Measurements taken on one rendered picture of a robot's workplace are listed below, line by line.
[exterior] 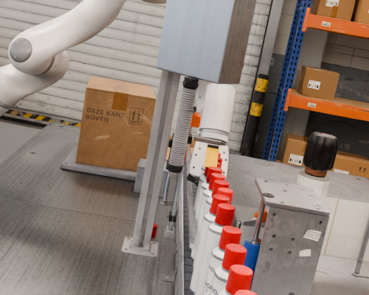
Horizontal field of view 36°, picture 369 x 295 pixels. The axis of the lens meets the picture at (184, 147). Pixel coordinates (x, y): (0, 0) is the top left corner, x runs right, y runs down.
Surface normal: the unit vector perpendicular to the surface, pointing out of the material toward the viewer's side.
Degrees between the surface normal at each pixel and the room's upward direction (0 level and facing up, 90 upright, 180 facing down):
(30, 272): 0
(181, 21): 90
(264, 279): 90
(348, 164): 89
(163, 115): 90
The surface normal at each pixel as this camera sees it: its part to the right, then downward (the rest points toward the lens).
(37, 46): 0.22, -0.14
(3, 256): 0.18, -0.96
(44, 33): 0.12, -0.33
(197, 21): -0.56, 0.09
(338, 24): -0.09, 0.21
